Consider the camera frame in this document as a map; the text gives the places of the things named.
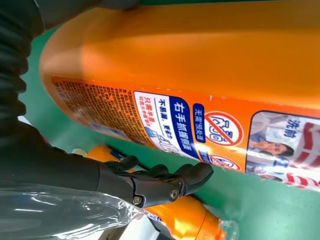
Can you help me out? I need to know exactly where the clear plastic film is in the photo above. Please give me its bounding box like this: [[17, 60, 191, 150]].
[[0, 183, 161, 240]]

